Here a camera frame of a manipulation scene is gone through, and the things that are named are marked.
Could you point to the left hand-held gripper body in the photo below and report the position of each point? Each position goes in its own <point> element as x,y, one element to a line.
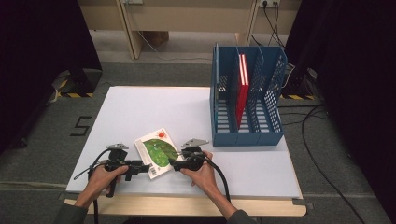
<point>117,155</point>

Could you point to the blue plastic file rack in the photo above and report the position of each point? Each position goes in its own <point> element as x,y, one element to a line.
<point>249,137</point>

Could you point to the white power strip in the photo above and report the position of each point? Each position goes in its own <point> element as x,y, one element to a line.
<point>133,1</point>

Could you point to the brown cardboard box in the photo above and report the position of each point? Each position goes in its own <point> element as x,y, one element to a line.
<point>158,38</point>

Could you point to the black curtain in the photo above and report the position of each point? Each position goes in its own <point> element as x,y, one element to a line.
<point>358,77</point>
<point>37,62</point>

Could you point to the stand base with hazard tape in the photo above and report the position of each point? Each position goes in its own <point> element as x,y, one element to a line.
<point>295,90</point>
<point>81,84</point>

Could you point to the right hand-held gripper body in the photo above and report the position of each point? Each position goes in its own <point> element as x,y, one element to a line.
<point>192,158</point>

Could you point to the beige wooden desk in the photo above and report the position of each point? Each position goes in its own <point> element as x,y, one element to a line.
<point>186,15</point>

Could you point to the person's right hand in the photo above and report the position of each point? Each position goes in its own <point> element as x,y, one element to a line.
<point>205,177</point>

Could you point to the person's left hand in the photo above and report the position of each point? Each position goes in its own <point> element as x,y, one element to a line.
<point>99,180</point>

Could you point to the white wall socket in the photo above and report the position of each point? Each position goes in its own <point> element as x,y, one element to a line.
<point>269,2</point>

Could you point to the white book with green leaf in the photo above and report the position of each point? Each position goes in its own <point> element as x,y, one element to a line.
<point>155,149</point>

